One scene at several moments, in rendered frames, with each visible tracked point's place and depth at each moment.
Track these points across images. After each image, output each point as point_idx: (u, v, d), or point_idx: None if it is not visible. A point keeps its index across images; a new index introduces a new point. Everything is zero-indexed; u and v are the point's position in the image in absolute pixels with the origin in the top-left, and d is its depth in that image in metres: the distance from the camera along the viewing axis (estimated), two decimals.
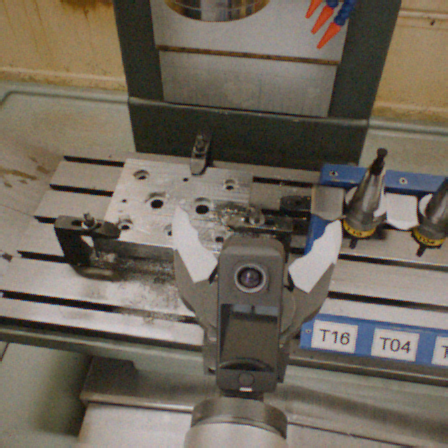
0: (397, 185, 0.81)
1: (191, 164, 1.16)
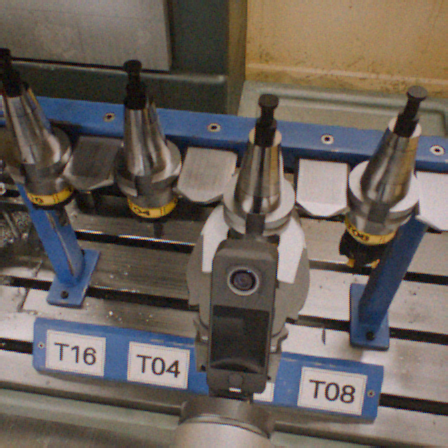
0: (96, 123, 0.52)
1: None
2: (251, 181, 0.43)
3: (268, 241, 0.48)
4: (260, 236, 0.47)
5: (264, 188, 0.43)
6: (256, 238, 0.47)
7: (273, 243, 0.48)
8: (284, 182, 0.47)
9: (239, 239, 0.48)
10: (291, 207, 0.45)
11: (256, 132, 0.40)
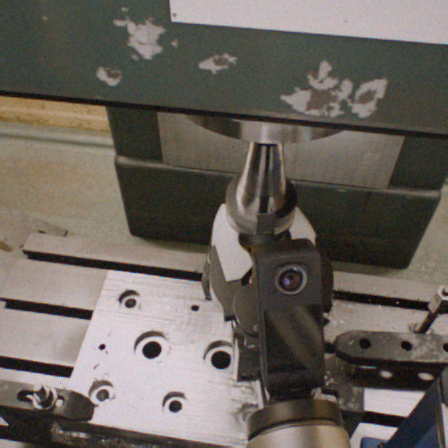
0: None
1: (203, 284, 0.78)
2: (259, 182, 0.43)
3: (277, 238, 0.48)
4: (270, 235, 0.47)
5: (272, 186, 0.43)
6: (266, 237, 0.47)
7: (281, 239, 0.49)
8: None
9: (248, 242, 0.48)
10: (296, 200, 0.46)
11: None
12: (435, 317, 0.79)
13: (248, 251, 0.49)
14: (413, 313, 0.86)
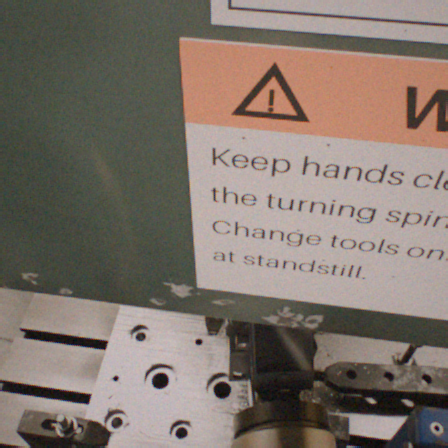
0: None
1: (206, 320, 0.86)
2: None
3: None
4: None
5: None
6: None
7: None
8: None
9: None
10: None
11: None
12: (415, 349, 0.88)
13: None
14: (397, 343, 0.94)
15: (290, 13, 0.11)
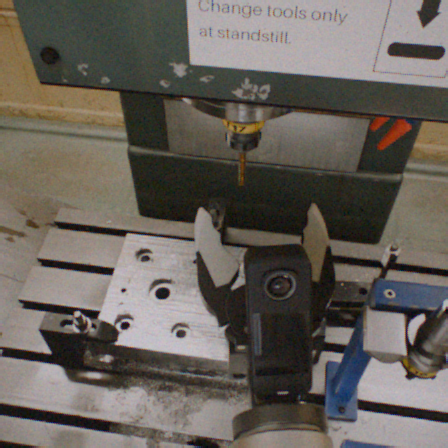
0: None
1: None
2: None
3: None
4: None
5: None
6: None
7: (261, 120, 0.59)
8: None
9: (234, 120, 0.58)
10: None
11: None
12: (387, 270, 1.00)
13: (234, 129, 0.59)
14: (373, 270, 1.06)
15: None
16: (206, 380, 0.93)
